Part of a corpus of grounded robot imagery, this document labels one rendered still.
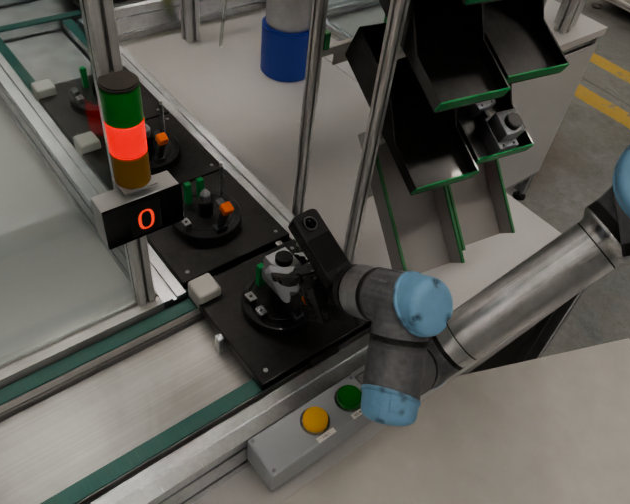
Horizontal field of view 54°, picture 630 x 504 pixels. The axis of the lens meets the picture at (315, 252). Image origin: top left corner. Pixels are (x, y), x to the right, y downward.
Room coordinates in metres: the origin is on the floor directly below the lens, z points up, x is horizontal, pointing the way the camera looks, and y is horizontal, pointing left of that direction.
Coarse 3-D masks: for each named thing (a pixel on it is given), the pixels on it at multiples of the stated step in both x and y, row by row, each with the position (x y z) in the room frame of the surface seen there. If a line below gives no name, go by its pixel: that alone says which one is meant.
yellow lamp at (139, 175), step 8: (112, 160) 0.62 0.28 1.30; (120, 160) 0.62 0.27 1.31; (128, 160) 0.62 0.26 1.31; (136, 160) 0.62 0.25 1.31; (144, 160) 0.63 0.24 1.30; (112, 168) 0.63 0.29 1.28; (120, 168) 0.62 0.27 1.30; (128, 168) 0.62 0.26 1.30; (136, 168) 0.62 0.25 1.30; (144, 168) 0.63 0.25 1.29; (120, 176) 0.62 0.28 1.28; (128, 176) 0.62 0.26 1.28; (136, 176) 0.62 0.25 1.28; (144, 176) 0.63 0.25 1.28; (120, 184) 0.62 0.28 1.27; (128, 184) 0.62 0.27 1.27; (136, 184) 0.62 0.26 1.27; (144, 184) 0.63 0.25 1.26
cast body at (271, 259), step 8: (272, 256) 0.69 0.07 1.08; (280, 256) 0.69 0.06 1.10; (288, 256) 0.69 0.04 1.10; (264, 264) 0.69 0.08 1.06; (272, 264) 0.68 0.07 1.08; (280, 264) 0.67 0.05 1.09; (288, 264) 0.68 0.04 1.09; (296, 264) 0.68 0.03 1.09; (264, 272) 0.69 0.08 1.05; (264, 280) 0.69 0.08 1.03; (272, 288) 0.67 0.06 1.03
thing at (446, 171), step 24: (384, 24) 0.99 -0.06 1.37; (360, 48) 0.95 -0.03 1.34; (360, 72) 0.94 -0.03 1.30; (408, 72) 1.00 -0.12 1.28; (408, 96) 0.95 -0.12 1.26; (384, 120) 0.87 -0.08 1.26; (408, 120) 0.91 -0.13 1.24; (432, 120) 0.93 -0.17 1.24; (456, 120) 0.91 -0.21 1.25; (408, 144) 0.86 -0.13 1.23; (432, 144) 0.88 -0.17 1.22; (456, 144) 0.90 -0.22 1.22; (408, 168) 0.80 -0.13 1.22; (432, 168) 0.84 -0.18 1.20; (456, 168) 0.85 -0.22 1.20
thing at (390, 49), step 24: (312, 0) 0.98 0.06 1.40; (408, 0) 0.85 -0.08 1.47; (312, 24) 0.97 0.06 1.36; (312, 48) 0.97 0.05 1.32; (384, 48) 0.85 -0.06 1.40; (312, 72) 0.97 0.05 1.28; (384, 72) 0.84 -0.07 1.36; (312, 96) 0.97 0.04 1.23; (384, 96) 0.85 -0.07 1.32; (312, 120) 0.97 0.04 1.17; (360, 168) 0.85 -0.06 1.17; (360, 192) 0.84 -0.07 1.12; (360, 216) 0.85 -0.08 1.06
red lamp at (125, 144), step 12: (108, 132) 0.62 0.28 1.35; (120, 132) 0.62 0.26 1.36; (132, 132) 0.62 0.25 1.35; (144, 132) 0.64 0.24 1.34; (108, 144) 0.63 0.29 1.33; (120, 144) 0.62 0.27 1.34; (132, 144) 0.62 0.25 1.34; (144, 144) 0.64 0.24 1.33; (120, 156) 0.62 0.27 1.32; (132, 156) 0.62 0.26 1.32
